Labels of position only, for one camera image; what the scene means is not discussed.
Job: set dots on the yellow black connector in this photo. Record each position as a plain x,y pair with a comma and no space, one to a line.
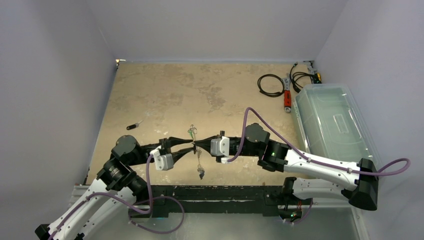
317,78

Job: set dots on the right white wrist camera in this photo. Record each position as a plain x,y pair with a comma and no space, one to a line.
219,148

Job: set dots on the orange handled tool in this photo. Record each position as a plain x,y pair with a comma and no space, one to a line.
287,94

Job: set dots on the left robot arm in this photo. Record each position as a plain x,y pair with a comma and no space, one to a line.
116,189

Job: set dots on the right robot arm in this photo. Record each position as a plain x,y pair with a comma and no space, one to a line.
354,182

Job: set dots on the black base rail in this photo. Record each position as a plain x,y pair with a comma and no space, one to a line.
267,200

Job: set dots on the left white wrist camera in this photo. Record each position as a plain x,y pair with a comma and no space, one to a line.
163,162

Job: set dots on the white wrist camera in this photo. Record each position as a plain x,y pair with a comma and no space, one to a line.
163,162
219,148

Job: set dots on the clear plastic storage bin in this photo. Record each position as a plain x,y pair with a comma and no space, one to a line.
328,123

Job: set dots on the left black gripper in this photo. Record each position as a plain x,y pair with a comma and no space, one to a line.
166,144

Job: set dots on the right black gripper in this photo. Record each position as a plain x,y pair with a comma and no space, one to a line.
218,136

